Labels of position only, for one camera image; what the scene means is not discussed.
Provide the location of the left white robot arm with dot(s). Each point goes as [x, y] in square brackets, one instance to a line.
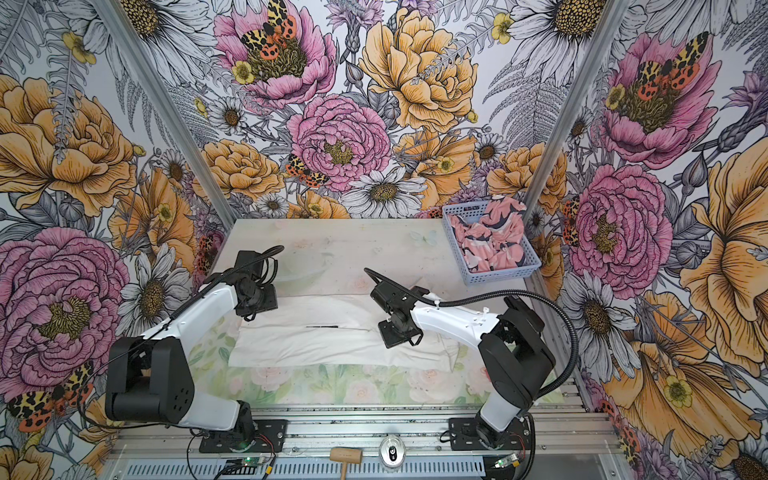
[148, 376]

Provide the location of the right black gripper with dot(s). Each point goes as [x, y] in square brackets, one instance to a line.
[391, 341]

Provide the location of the blue plastic laundry basket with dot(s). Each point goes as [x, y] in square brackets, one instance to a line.
[472, 211]

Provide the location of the white printed t-shirt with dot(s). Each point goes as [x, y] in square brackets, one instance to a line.
[332, 330]

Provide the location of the aluminium front rail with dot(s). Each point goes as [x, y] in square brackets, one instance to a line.
[311, 431]

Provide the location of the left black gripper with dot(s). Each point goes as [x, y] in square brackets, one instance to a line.
[270, 302]

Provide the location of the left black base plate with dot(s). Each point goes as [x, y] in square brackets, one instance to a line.
[265, 436]

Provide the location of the left green circuit board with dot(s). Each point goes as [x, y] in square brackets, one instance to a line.
[247, 466]

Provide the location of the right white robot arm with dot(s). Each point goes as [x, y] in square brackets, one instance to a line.
[498, 325]

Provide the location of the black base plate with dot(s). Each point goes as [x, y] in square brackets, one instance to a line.
[265, 436]
[471, 434]

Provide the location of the green circuit board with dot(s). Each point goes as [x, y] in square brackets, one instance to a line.
[512, 460]
[247, 466]

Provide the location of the right green circuit board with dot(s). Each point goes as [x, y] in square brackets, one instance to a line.
[512, 460]

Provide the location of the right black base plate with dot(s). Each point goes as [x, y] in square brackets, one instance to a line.
[471, 434]

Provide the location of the wooden mallet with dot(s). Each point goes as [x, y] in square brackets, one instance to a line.
[346, 457]

